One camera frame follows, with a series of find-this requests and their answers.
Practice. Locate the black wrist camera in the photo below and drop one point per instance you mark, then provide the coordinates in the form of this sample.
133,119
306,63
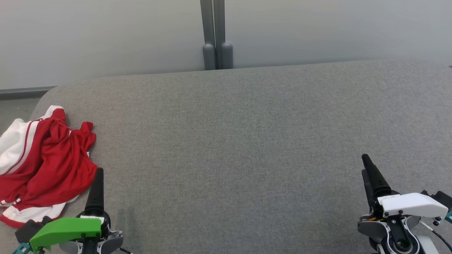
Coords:
443,198
26,229

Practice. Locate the grey wall base rail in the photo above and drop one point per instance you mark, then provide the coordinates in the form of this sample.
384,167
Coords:
21,93

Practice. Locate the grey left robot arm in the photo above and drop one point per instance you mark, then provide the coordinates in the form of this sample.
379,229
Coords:
113,244

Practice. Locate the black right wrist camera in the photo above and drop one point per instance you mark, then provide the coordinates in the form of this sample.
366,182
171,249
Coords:
443,198

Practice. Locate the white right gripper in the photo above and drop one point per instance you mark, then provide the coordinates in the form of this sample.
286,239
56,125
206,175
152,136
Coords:
413,206

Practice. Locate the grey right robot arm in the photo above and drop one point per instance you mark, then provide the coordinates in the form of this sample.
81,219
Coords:
429,247

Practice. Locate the grey partition post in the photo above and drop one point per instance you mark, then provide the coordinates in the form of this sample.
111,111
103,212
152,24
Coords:
209,56
227,54

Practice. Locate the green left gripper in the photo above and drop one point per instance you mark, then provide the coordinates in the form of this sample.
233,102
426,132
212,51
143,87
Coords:
70,229

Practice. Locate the red white shorts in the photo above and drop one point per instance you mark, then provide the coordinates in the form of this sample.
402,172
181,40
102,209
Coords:
83,169

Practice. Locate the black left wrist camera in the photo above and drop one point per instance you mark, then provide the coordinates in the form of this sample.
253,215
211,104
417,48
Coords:
26,229

